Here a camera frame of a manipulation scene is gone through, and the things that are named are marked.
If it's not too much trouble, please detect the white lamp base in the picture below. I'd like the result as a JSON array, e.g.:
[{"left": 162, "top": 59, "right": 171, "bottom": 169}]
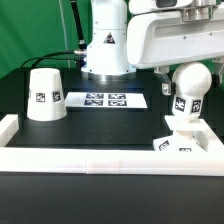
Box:
[{"left": 153, "top": 115, "right": 207, "bottom": 152}]

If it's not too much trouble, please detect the white marker sheet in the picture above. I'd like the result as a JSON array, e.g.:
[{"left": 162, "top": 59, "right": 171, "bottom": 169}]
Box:
[{"left": 65, "top": 92, "right": 147, "bottom": 109}]

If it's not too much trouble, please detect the white lamp bulb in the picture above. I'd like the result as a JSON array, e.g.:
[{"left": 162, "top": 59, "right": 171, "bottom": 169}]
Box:
[{"left": 172, "top": 62, "right": 212, "bottom": 121}]

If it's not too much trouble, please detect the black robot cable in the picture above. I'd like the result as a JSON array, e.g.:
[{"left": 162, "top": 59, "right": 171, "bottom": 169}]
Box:
[{"left": 20, "top": 0, "right": 88, "bottom": 69}]

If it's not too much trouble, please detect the white lamp shade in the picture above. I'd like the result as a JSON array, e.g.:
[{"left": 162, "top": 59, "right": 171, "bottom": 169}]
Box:
[{"left": 27, "top": 68, "right": 67, "bottom": 121}]

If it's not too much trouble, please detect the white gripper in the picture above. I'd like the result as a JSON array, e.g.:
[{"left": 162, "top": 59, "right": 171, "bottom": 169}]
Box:
[{"left": 127, "top": 0, "right": 224, "bottom": 96}]

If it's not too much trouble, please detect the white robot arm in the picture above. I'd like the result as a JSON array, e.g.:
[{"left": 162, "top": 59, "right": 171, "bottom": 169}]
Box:
[{"left": 82, "top": 0, "right": 224, "bottom": 95}]

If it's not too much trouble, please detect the white U-shaped fence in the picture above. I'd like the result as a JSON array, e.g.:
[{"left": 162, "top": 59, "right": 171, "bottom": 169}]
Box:
[{"left": 0, "top": 114, "right": 224, "bottom": 176}]

